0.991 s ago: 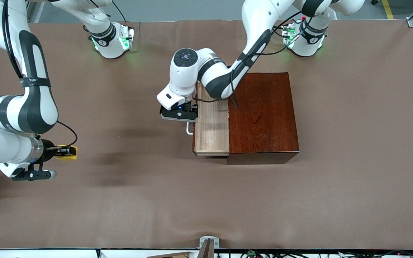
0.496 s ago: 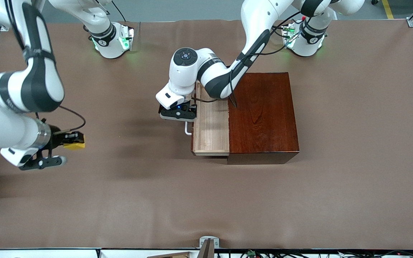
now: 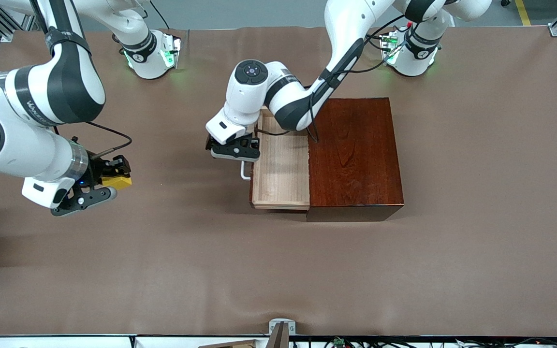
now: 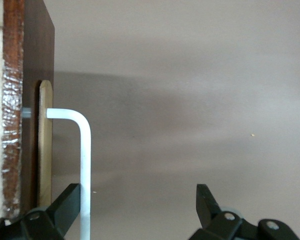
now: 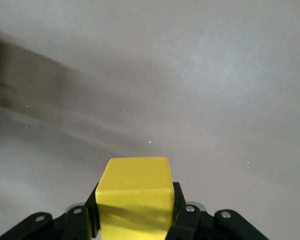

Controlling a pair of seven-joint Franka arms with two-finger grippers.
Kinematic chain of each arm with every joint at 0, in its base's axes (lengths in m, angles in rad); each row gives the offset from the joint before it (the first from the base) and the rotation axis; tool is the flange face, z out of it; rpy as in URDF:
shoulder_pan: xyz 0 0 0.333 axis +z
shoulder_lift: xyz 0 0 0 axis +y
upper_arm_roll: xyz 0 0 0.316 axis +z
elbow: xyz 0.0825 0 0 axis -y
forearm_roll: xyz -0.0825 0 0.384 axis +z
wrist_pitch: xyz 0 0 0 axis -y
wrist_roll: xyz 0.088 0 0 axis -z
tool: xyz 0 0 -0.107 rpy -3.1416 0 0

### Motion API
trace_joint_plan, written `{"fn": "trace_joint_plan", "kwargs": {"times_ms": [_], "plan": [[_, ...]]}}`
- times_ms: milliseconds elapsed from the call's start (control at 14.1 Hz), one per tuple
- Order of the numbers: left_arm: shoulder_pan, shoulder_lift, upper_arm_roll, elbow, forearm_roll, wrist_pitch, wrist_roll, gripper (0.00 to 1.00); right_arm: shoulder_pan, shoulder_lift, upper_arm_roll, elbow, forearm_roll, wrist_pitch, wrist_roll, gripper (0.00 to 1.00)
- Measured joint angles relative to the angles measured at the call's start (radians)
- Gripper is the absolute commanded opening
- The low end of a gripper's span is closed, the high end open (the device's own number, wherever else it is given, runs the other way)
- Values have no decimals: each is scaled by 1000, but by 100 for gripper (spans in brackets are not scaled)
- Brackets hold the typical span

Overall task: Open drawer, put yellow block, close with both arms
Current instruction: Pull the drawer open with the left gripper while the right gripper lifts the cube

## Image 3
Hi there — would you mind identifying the yellow cube block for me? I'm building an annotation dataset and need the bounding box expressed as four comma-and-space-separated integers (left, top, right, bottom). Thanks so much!
102, 175, 133, 190

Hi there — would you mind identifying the light wood drawer white handle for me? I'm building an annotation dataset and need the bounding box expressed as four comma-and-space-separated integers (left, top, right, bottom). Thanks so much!
240, 107, 311, 211

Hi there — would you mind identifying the dark red-brown wooden cabinet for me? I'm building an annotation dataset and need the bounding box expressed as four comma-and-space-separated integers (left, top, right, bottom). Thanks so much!
306, 98, 405, 223

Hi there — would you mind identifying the large smooth table mat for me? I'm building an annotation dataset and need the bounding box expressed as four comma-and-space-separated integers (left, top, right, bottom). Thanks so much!
0, 25, 557, 337

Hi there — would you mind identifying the tan cardboard piece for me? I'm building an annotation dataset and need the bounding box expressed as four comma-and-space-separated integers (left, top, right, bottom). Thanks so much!
199, 340, 256, 348

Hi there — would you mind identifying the yellow floor tape strip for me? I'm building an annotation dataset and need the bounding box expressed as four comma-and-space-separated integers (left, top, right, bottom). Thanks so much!
514, 0, 533, 26

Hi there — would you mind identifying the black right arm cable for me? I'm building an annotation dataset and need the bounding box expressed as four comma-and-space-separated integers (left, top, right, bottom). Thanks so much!
85, 121, 132, 160

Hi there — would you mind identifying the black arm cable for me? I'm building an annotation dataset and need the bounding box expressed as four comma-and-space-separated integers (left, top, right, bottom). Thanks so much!
257, 14, 407, 144
85, 121, 132, 160

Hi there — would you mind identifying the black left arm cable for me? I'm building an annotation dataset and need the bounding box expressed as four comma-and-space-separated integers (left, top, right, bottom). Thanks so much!
257, 14, 407, 144

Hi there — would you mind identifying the black base cable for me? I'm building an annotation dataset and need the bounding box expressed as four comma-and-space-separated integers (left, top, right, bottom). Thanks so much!
149, 0, 172, 30

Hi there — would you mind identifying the grey metal table bracket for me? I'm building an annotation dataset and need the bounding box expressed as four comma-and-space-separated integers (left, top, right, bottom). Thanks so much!
268, 318, 297, 336

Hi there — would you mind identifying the brown slanted stand post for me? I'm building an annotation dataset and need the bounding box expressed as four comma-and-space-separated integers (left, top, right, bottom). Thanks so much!
265, 323, 290, 348

